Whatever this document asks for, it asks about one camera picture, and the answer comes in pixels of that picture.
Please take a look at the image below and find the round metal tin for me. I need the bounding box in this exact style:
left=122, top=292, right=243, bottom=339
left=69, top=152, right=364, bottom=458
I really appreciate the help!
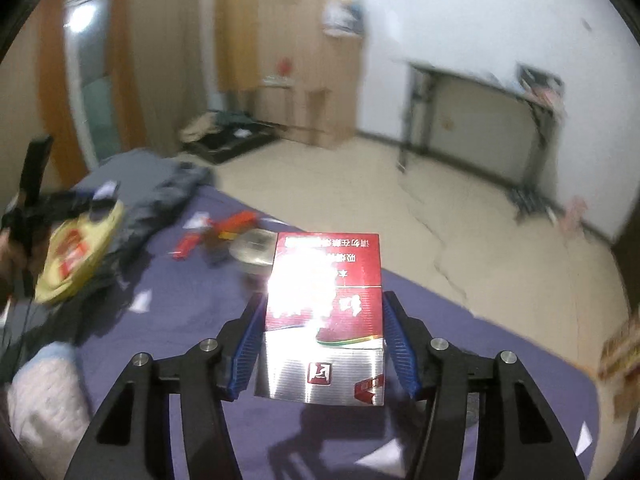
left=229, top=227, right=277, bottom=277

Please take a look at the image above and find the wooden wardrobe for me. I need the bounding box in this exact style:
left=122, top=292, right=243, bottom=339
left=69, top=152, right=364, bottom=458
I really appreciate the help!
left=214, top=0, right=362, bottom=150

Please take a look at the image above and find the pink pillow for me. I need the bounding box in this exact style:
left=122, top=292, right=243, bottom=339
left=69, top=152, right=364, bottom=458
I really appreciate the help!
left=6, top=342, right=95, bottom=466

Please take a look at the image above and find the orange and red toy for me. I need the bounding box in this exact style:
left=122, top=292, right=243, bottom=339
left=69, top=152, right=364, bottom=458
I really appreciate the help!
left=202, top=211, right=268, bottom=261

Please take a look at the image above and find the grey garment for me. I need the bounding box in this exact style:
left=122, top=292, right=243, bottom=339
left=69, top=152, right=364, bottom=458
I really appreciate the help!
left=106, top=161, right=217, bottom=283

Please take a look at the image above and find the white hanging bag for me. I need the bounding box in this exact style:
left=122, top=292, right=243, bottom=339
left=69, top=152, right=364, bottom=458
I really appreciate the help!
left=321, top=0, right=367, bottom=37

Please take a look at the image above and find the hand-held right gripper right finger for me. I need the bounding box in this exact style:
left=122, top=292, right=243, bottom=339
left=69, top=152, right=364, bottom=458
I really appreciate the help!
left=382, top=290, right=586, bottom=480

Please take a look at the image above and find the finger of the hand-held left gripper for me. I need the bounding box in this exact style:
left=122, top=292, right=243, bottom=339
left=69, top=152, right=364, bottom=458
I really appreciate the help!
left=44, top=189, right=118, bottom=221

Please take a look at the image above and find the metal folding table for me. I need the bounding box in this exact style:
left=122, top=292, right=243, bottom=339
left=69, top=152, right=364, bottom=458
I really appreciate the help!
left=396, top=56, right=567, bottom=222

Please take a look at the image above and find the pale yellow plastic basin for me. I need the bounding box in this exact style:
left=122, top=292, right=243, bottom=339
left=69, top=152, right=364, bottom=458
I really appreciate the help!
left=34, top=199, right=126, bottom=306

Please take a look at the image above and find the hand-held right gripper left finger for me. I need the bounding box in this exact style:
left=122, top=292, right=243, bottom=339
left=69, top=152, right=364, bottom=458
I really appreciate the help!
left=64, top=291, right=266, bottom=480

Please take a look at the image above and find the red and silver cigarette box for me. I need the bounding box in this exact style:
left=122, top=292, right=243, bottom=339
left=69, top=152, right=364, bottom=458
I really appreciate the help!
left=254, top=232, right=387, bottom=407

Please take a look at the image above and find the black floor tray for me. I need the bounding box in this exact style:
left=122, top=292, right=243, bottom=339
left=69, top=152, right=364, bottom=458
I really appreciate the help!
left=179, top=111, right=277, bottom=164

